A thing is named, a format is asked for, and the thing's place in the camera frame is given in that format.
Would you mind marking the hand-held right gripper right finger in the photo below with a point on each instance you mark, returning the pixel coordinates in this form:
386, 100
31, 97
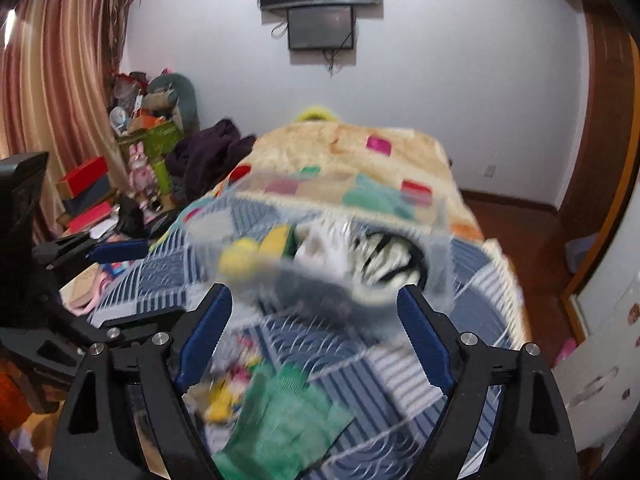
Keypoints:
425, 340

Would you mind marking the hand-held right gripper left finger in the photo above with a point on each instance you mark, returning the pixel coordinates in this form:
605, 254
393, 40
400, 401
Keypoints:
207, 330

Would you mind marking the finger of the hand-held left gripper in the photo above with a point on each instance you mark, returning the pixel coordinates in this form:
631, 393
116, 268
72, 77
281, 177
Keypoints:
145, 321
120, 250

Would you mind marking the green knitted glove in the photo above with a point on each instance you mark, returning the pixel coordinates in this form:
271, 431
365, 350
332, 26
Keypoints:
280, 420

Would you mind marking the clear plastic storage box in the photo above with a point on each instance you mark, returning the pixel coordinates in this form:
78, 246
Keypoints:
320, 200

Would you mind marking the black bag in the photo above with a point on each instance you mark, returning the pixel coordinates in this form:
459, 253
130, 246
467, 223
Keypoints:
131, 217

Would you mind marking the red book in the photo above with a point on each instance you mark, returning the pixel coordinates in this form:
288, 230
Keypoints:
92, 217

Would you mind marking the grey blue box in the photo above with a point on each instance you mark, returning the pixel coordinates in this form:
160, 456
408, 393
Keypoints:
90, 197

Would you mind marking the blue patterned quilt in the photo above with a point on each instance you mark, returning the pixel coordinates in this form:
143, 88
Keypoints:
380, 390

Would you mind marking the small yellow toy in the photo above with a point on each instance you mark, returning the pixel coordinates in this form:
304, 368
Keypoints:
222, 402

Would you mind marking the pink bunny toy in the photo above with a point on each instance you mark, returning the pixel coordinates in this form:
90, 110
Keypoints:
140, 170

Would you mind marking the black white striped sock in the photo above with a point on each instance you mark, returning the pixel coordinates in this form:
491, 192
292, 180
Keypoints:
387, 260

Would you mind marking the yellow green sock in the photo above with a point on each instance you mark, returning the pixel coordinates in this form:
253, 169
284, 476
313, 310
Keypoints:
277, 241

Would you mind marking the grey sock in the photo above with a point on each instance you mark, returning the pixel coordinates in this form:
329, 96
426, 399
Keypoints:
320, 287

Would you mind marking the green cardboard box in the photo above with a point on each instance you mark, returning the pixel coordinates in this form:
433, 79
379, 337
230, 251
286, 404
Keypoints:
162, 140

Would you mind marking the dark purple clothing pile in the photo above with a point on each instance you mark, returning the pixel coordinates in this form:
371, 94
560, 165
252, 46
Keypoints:
205, 157

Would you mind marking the orange cloth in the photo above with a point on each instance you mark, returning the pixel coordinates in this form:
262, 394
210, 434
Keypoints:
11, 400

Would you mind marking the striped pink curtain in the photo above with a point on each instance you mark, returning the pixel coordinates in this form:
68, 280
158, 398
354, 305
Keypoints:
55, 85

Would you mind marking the white cabinet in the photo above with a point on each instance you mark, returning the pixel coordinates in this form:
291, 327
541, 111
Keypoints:
605, 340

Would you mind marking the pale purple bag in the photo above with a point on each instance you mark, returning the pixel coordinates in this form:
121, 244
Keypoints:
582, 252

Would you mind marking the beige plush blanket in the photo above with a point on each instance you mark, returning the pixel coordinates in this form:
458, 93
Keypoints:
325, 155

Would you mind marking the yellow green plush item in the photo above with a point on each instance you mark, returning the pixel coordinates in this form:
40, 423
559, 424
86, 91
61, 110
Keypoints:
316, 112

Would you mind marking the wooden door frame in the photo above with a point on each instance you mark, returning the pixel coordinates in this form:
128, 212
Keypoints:
607, 135

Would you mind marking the small black wall monitor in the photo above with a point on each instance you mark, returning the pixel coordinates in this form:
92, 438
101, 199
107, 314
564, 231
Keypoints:
321, 27

